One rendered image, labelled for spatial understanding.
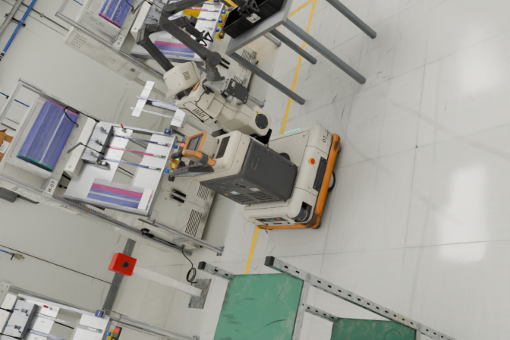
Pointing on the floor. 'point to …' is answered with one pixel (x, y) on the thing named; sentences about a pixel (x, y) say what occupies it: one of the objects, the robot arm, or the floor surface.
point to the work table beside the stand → (296, 33)
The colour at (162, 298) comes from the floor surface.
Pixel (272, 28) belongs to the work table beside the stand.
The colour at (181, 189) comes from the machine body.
